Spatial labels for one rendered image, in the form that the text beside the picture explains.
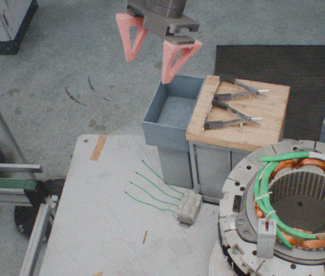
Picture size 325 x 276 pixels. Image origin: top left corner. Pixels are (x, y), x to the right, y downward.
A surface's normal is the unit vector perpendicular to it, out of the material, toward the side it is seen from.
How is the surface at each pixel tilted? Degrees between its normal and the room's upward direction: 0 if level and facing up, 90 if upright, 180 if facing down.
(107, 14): 0
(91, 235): 0
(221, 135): 0
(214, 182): 90
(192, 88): 90
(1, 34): 90
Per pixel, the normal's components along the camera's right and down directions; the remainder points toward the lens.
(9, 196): -0.12, 0.78
